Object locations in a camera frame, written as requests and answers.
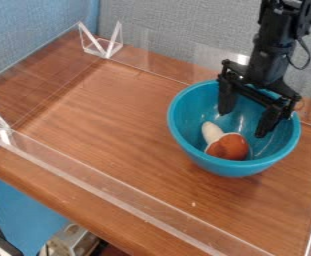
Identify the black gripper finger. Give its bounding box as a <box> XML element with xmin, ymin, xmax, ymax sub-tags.
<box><xmin>217</xmin><ymin>78</ymin><xmax>236</xmax><ymax>115</ymax></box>
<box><xmin>255</xmin><ymin>107</ymin><xmax>281</xmax><ymax>138</ymax></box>

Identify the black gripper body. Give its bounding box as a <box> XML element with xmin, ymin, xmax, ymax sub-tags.
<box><xmin>217</xmin><ymin>38</ymin><xmax>300</xmax><ymax>119</ymax></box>

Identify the brown toy mushroom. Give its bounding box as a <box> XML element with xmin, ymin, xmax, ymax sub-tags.
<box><xmin>201</xmin><ymin>121</ymin><xmax>249</xmax><ymax>161</ymax></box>

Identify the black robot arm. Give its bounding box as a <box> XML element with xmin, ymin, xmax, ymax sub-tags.
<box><xmin>217</xmin><ymin>0</ymin><xmax>311</xmax><ymax>138</ymax></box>

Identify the blue plastic bowl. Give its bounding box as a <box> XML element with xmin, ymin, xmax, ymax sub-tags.
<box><xmin>167</xmin><ymin>80</ymin><xmax>301</xmax><ymax>178</ymax></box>

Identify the clear acrylic front barrier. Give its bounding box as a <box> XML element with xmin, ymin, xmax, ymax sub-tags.
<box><xmin>0</xmin><ymin>116</ymin><xmax>273</xmax><ymax>256</ymax></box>

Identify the white object under table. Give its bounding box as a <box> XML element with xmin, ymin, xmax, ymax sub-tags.
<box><xmin>44</xmin><ymin>223</ymin><xmax>100</xmax><ymax>256</ymax></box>

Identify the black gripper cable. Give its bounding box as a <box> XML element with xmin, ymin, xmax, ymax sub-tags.
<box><xmin>284</xmin><ymin>36</ymin><xmax>311</xmax><ymax>71</ymax></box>

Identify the clear acrylic corner bracket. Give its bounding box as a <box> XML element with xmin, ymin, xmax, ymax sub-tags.
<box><xmin>77</xmin><ymin>22</ymin><xmax>122</xmax><ymax>59</ymax></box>

